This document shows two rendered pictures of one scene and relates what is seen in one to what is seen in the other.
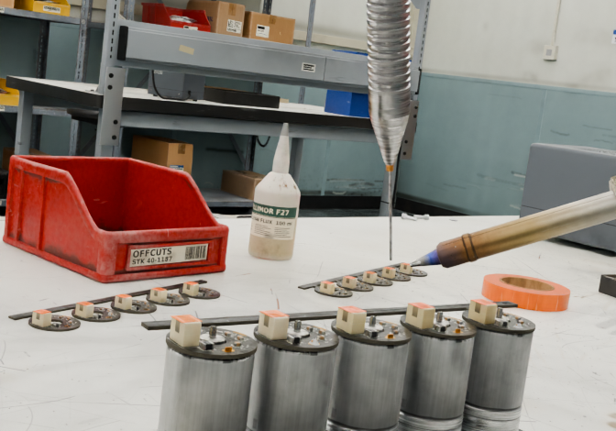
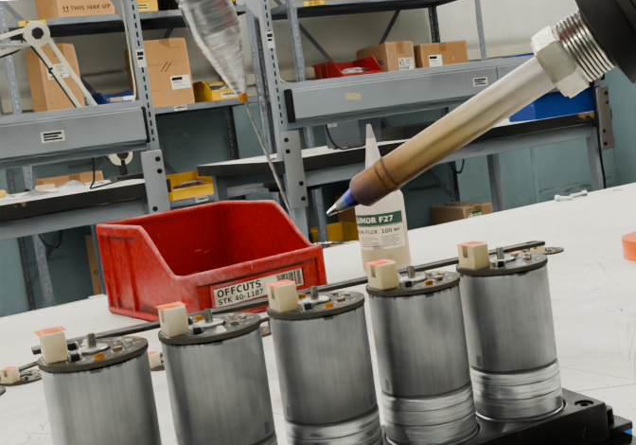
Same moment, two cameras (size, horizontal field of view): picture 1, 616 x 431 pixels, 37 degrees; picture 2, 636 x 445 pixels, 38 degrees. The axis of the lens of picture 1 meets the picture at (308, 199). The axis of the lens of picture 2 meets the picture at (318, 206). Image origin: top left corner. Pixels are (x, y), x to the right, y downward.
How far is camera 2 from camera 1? 10 cm
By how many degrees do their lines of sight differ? 13
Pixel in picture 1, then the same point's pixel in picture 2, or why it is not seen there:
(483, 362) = (485, 316)
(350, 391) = (296, 381)
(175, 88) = (352, 136)
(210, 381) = (80, 397)
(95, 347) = not seen: hidden behind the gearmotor
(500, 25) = not seen: outside the picture
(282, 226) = (390, 234)
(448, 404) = (438, 376)
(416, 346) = (382, 311)
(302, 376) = (211, 372)
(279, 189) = not seen: hidden behind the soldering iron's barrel
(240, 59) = (408, 91)
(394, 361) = (340, 334)
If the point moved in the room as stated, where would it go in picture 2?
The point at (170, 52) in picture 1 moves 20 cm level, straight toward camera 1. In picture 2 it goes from (337, 103) to (335, 102)
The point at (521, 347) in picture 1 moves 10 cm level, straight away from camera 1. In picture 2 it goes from (527, 288) to (596, 225)
